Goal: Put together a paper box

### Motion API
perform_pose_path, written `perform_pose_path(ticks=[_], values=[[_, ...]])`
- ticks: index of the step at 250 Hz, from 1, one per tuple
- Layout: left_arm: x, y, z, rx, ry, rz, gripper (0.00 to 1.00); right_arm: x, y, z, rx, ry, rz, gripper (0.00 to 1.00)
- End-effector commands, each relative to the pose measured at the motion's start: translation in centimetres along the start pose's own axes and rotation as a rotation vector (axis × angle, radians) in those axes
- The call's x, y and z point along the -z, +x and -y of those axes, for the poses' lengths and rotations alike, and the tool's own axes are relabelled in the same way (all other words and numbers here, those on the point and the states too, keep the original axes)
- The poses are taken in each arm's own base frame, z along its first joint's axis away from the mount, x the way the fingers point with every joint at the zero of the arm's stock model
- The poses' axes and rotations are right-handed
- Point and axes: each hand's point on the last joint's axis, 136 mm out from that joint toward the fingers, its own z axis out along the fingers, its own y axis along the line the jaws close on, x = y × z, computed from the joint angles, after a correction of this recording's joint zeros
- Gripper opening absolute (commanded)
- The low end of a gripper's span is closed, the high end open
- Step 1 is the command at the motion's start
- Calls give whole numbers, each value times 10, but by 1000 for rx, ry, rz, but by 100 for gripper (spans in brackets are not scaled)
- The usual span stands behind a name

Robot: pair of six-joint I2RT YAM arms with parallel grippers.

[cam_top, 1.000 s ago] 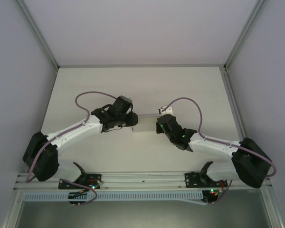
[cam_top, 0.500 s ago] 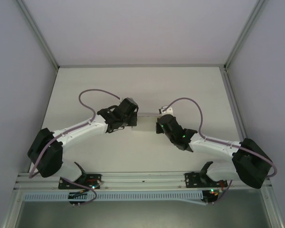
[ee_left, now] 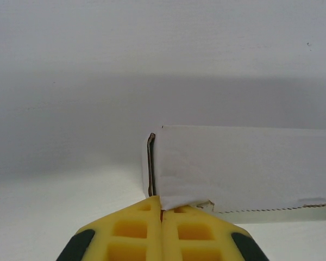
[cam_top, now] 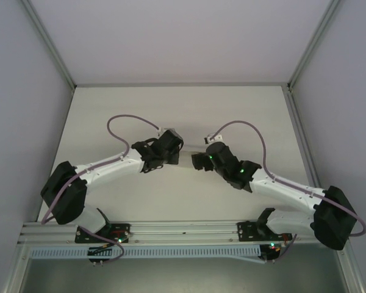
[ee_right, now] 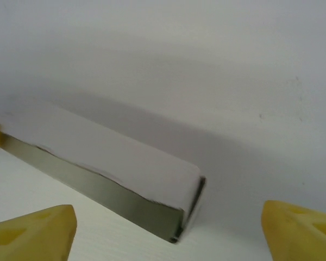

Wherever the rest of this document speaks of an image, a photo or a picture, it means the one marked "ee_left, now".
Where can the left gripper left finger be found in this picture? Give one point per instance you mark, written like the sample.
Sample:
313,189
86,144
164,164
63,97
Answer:
152,244

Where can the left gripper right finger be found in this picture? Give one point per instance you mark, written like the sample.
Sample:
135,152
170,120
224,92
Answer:
220,244

